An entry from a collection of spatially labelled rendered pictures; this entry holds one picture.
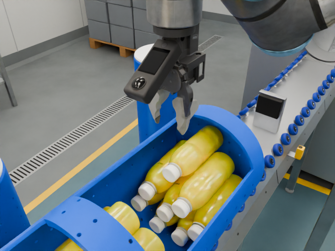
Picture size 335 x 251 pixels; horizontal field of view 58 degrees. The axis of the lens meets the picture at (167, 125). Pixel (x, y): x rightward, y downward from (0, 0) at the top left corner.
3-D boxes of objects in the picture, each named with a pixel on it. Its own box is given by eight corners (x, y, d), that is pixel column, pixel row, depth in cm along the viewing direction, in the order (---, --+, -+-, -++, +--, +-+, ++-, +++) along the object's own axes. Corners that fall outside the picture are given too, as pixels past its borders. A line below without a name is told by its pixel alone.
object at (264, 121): (278, 131, 120) (287, 97, 111) (274, 136, 117) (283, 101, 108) (254, 122, 125) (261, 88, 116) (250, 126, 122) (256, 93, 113)
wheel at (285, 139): (288, 130, 111) (283, 131, 112) (283, 136, 108) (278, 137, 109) (293, 140, 111) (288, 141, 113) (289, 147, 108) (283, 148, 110)
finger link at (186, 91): (197, 114, 56) (189, 69, 52) (192, 118, 55) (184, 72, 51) (177, 111, 59) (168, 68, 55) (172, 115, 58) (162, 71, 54)
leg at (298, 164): (294, 189, 217) (320, 117, 181) (291, 194, 214) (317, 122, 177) (286, 186, 220) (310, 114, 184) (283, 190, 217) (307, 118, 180)
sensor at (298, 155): (302, 156, 112) (305, 146, 109) (299, 160, 110) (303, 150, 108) (281, 148, 116) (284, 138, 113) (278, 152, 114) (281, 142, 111)
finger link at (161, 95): (171, 113, 67) (181, 79, 60) (154, 126, 63) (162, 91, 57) (160, 106, 68) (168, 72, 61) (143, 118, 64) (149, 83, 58)
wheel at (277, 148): (280, 140, 106) (275, 141, 107) (275, 147, 103) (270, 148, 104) (285, 151, 106) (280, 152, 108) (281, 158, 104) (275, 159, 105)
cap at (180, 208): (179, 196, 66) (174, 202, 64) (192, 210, 65) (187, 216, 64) (172, 203, 69) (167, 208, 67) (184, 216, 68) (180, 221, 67)
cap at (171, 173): (163, 164, 71) (158, 168, 70) (176, 165, 68) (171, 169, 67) (169, 178, 72) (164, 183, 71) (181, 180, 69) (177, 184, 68)
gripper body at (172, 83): (205, 82, 59) (209, 19, 52) (179, 100, 54) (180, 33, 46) (173, 71, 63) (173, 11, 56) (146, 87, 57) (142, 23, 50)
